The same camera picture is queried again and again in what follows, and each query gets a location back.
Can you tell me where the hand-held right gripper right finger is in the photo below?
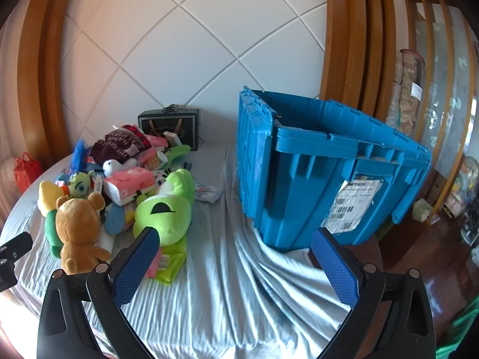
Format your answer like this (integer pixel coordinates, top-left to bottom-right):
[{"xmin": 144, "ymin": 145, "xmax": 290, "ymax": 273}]
[{"xmin": 310, "ymin": 227, "xmax": 436, "ymax": 359}]

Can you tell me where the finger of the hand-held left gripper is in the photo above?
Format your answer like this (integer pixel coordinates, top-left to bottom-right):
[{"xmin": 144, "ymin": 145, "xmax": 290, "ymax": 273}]
[{"xmin": 0, "ymin": 232, "xmax": 34, "ymax": 293}]

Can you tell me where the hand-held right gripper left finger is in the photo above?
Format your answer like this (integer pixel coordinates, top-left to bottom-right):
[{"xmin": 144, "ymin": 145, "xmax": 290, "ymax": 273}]
[{"xmin": 37, "ymin": 226, "xmax": 161, "ymax": 359}]

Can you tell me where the pink wipes pack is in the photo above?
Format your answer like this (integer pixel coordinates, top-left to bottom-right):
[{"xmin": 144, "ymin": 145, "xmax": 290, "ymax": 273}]
[{"xmin": 144, "ymin": 249, "xmax": 169, "ymax": 279}]

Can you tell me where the green wipes pack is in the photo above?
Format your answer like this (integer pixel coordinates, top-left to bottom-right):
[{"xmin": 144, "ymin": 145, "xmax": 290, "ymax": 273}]
[{"xmin": 153, "ymin": 237, "xmax": 190, "ymax": 285}]

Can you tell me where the blue plastic crate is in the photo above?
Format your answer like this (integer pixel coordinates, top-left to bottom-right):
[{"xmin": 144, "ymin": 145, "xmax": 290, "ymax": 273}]
[{"xmin": 236, "ymin": 86, "xmax": 433, "ymax": 253}]

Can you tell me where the green flower-shaped plush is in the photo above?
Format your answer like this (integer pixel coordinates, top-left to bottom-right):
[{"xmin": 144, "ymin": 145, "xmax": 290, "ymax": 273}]
[{"xmin": 159, "ymin": 145, "xmax": 191, "ymax": 169}]

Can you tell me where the yellow green parrot plush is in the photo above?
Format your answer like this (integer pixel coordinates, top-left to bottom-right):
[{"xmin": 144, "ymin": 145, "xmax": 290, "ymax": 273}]
[{"xmin": 37, "ymin": 180, "xmax": 70, "ymax": 258}]

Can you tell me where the green one-eyed monster plush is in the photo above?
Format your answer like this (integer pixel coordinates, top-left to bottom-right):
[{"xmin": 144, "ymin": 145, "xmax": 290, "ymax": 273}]
[{"xmin": 133, "ymin": 168, "xmax": 197, "ymax": 247}]

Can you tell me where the brown teddy bear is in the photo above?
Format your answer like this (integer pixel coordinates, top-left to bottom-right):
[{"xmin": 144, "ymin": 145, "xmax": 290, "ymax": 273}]
[{"xmin": 55, "ymin": 194, "xmax": 112, "ymax": 274}]

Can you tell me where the small red bag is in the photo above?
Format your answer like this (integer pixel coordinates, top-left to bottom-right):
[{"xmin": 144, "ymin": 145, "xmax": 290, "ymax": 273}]
[{"xmin": 14, "ymin": 152, "xmax": 43, "ymax": 195}]

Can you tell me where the pink white tissue pack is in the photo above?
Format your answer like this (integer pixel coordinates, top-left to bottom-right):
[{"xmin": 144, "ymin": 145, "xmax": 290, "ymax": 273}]
[{"xmin": 102, "ymin": 167, "xmax": 156, "ymax": 207}]

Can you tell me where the small green one-eyed plush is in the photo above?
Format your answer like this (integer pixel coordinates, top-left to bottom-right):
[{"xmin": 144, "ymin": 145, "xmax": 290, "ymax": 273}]
[{"xmin": 67, "ymin": 170, "xmax": 97, "ymax": 199}]

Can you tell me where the white plush toy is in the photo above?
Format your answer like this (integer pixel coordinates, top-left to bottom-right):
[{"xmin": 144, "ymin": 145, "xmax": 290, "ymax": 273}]
[{"xmin": 103, "ymin": 158, "xmax": 139, "ymax": 177}]

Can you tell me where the white tissue packet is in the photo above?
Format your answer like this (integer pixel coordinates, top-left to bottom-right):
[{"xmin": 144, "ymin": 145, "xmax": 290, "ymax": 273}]
[{"xmin": 195, "ymin": 184, "xmax": 224, "ymax": 203}]

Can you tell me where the white crumpled bag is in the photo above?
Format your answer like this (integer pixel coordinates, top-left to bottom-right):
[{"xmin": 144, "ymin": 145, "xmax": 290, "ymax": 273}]
[{"xmin": 412, "ymin": 199, "xmax": 435, "ymax": 222}]

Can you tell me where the blue feather toy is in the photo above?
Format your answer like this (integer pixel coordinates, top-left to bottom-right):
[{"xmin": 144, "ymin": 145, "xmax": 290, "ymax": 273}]
[{"xmin": 69, "ymin": 139, "xmax": 92, "ymax": 174}]

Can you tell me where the green cloth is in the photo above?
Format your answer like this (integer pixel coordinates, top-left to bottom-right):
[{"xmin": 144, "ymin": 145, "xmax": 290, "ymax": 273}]
[{"xmin": 438, "ymin": 299, "xmax": 479, "ymax": 359}]

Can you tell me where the black gift box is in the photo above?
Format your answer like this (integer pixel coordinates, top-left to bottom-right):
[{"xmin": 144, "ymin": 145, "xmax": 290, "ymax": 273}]
[{"xmin": 138, "ymin": 105, "xmax": 201, "ymax": 152}]

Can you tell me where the rolled patterned carpet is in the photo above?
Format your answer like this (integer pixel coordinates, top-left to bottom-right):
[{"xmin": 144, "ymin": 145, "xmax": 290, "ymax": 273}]
[{"xmin": 385, "ymin": 49, "xmax": 425, "ymax": 131}]

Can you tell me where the wooden frosted glass screen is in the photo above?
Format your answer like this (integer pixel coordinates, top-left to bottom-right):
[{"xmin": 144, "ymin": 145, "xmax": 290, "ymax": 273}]
[{"xmin": 402, "ymin": 0, "xmax": 479, "ymax": 217}]

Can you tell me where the curved wooden frame post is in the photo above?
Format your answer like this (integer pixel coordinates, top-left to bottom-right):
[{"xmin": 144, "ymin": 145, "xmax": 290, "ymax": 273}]
[
  {"xmin": 320, "ymin": 0, "xmax": 397, "ymax": 120},
  {"xmin": 17, "ymin": 0, "xmax": 94, "ymax": 158}
]

